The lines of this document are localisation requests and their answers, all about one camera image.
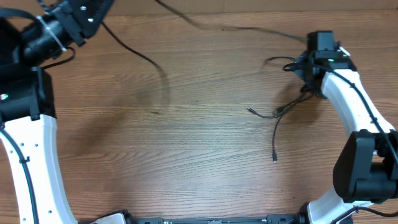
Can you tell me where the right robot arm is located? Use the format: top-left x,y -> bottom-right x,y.
284,30 -> 397,223

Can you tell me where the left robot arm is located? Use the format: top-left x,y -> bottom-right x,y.
1,0 -> 113,223

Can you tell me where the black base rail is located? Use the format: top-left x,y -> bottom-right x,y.
77,210 -> 354,224

